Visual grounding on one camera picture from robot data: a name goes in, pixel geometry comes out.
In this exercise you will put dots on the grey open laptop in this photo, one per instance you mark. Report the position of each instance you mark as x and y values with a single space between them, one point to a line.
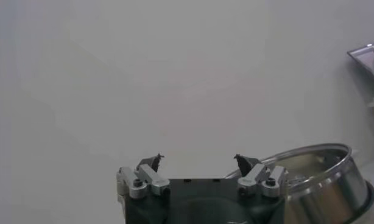
368 58

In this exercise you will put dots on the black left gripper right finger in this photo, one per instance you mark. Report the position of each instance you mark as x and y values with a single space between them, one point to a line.
254 176

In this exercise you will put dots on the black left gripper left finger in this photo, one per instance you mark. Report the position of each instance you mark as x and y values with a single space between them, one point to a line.
150 178

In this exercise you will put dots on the stainless steel steamer basket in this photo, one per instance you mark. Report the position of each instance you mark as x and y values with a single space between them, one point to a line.
321 194

